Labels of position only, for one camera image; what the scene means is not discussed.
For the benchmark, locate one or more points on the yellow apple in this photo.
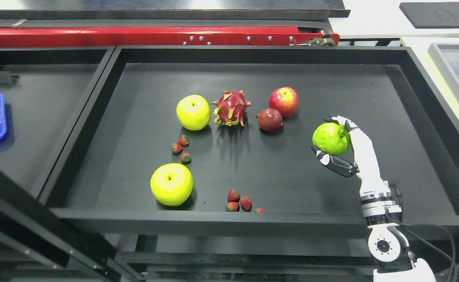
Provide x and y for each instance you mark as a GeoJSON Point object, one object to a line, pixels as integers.
{"type": "Point", "coordinates": [171, 184]}
{"type": "Point", "coordinates": [193, 112]}

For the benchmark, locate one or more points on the green apple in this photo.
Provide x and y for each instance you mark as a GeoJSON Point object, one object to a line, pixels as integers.
{"type": "Point", "coordinates": [331, 138]}

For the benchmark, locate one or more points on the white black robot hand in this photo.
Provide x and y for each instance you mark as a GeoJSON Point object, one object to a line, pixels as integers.
{"type": "Point", "coordinates": [365, 165]}

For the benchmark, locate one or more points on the yellow apple upper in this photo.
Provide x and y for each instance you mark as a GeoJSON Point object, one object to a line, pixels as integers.
{"type": "Point", "coordinates": [193, 112]}

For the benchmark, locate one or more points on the black metal shelf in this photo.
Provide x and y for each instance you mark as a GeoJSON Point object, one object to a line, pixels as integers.
{"type": "Point", "coordinates": [88, 126]}

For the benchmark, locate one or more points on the red dragon fruit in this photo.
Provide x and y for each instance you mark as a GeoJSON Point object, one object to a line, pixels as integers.
{"type": "Point", "coordinates": [230, 108]}

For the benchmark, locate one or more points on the dark red plum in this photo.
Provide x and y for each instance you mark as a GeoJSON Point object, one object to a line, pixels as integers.
{"type": "Point", "coordinates": [270, 120]}

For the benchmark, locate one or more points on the red apple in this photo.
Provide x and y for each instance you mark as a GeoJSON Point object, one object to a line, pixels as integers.
{"type": "Point", "coordinates": [285, 100]}

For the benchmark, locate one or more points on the yellow apple lower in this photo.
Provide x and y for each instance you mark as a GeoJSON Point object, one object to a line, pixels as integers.
{"type": "Point", "coordinates": [171, 184]}

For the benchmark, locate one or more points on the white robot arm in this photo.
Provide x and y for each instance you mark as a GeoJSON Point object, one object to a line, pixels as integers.
{"type": "Point", "coordinates": [387, 241]}

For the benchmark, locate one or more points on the red metal beam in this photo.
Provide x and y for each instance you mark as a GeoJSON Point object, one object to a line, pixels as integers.
{"type": "Point", "coordinates": [11, 37]}

